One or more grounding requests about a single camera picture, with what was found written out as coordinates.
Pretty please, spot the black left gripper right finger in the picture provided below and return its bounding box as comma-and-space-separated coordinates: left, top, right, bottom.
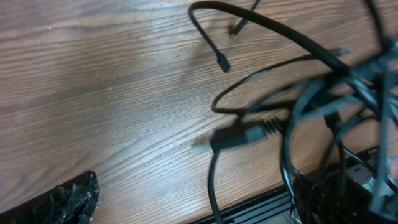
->
294, 175, 397, 224

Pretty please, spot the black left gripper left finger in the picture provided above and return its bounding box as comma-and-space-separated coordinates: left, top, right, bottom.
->
1, 170, 100, 224

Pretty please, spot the black cable bundle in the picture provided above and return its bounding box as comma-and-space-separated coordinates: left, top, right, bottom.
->
187, 0, 398, 224

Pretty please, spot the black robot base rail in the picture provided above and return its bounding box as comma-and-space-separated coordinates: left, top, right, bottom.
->
221, 147, 377, 223

